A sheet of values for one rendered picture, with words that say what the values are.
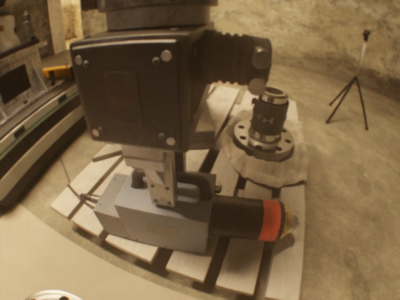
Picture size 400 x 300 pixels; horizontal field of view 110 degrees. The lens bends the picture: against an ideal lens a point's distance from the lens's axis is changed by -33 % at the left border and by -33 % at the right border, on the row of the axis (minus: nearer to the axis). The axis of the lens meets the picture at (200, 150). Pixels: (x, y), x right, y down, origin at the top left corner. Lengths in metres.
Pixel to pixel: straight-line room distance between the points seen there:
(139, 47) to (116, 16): 0.08
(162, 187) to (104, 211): 0.20
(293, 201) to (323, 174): 0.44
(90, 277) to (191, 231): 0.42
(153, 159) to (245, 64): 0.17
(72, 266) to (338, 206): 1.08
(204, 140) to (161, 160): 0.55
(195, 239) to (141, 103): 0.35
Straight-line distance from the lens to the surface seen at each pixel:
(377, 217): 1.13
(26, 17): 1.66
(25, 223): 1.01
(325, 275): 0.81
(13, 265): 0.94
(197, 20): 0.25
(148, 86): 0.20
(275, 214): 0.48
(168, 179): 0.36
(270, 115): 0.77
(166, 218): 0.43
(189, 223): 0.43
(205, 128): 0.80
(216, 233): 0.48
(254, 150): 0.78
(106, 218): 0.54
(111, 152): 0.84
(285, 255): 0.60
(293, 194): 0.74
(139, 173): 0.44
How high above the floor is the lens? 0.66
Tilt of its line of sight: 38 degrees down
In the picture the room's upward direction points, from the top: 2 degrees clockwise
